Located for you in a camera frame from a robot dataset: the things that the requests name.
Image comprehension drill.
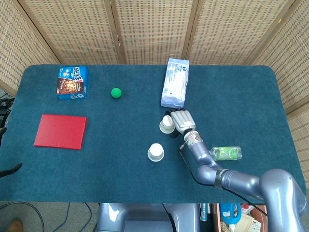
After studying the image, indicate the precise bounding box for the blue carpet table mat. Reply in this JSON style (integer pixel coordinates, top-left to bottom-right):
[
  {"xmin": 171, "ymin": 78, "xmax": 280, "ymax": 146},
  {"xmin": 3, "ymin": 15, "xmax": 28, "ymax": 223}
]
[{"xmin": 0, "ymin": 64, "xmax": 307, "ymax": 204}]

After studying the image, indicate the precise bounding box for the brown shoe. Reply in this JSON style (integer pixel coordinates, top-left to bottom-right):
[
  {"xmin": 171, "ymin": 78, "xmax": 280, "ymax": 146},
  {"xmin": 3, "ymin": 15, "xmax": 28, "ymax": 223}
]
[{"xmin": 6, "ymin": 218, "xmax": 24, "ymax": 232}]

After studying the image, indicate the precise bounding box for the red flat board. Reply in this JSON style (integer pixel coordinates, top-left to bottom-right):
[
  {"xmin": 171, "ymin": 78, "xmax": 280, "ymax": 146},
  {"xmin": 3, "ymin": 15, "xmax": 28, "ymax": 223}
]
[{"xmin": 33, "ymin": 114, "xmax": 87, "ymax": 151}]

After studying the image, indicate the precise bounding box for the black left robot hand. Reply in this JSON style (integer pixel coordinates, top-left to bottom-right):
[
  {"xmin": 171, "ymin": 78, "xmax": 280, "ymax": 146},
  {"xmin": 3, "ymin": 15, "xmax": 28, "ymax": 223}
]
[{"xmin": 0, "ymin": 127, "xmax": 23, "ymax": 179}]

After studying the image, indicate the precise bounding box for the black equipment with cables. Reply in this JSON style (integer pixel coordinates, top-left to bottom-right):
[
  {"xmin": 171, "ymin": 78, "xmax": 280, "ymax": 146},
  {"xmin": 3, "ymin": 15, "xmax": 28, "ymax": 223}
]
[{"xmin": 0, "ymin": 89, "xmax": 15, "ymax": 128}]

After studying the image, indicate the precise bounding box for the woven folding screen panel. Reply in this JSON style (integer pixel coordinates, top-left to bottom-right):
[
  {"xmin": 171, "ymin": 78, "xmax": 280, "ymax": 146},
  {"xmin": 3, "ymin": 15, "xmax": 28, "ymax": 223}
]
[
  {"xmin": 111, "ymin": 0, "xmax": 199, "ymax": 65},
  {"xmin": 183, "ymin": 0, "xmax": 296, "ymax": 66},
  {"xmin": 251, "ymin": 0, "xmax": 309, "ymax": 179},
  {"xmin": 0, "ymin": 0, "xmax": 61, "ymax": 90},
  {"xmin": 18, "ymin": 0, "xmax": 126, "ymax": 65}
]

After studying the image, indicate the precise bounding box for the brown storage box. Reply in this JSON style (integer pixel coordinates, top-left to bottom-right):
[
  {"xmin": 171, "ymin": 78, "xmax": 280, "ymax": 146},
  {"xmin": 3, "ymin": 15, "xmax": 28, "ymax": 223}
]
[{"xmin": 212, "ymin": 203, "xmax": 269, "ymax": 232}]

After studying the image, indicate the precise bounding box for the grey robot torso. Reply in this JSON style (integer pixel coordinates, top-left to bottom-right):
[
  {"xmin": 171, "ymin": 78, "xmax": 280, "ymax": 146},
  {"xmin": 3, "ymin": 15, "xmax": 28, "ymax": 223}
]
[{"xmin": 96, "ymin": 203, "xmax": 201, "ymax": 232}]

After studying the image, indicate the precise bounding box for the white tissue pack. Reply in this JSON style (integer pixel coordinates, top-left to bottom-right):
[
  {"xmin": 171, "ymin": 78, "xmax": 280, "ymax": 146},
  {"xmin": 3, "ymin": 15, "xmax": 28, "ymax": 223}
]
[{"xmin": 160, "ymin": 58, "xmax": 190, "ymax": 110}]

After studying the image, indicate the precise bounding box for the green ball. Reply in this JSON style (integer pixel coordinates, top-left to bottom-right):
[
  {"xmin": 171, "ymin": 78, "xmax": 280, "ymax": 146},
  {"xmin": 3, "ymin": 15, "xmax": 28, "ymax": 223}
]
[{"xmin": 111, "ymin": 87, "xmax": 123, "ymax": 99}]

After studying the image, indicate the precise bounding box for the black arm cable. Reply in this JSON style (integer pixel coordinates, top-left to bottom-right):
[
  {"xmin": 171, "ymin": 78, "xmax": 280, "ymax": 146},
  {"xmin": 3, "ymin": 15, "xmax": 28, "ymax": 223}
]
[{"xmin": 178, "ymin": 144, "xmax": 269, "ymax": 211}]

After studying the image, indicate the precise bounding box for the blue cookie box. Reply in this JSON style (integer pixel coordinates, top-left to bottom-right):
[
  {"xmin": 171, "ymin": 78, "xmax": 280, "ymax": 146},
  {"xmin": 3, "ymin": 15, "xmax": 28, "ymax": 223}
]
[{"xmin": 56, "ymin": 65, "xmax": 89, "ymax": 101}]

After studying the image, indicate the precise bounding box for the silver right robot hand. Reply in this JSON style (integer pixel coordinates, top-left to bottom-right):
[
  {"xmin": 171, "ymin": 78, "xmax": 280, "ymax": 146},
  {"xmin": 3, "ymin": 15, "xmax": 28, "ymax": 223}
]
[{"xmin": 165, "ymin": 108, "xmax": 197, "ymax": 138}]

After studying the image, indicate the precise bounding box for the clear green-label water bottle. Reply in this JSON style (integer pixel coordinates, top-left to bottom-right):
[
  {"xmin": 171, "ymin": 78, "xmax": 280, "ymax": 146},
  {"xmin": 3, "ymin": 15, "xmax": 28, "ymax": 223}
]
[{"xmin": 209, "ymin": 145, "xmax": 243, "ymax": 162}]

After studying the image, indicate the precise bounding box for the black floor cable loop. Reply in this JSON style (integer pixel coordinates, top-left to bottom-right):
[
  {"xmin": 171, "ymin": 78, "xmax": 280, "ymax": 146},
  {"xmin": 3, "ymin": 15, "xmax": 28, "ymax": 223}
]
[{"xmin": 0, "ymin": 202, "xmax": 46, "ymax": 232}]

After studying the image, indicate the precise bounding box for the blue floor cable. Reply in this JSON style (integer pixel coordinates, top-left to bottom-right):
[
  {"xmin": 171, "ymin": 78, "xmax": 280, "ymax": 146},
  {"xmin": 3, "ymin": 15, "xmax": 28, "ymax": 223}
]
[{"xmin": 59, "ymin": 203, "xmax": 71, "ymax": 232}]

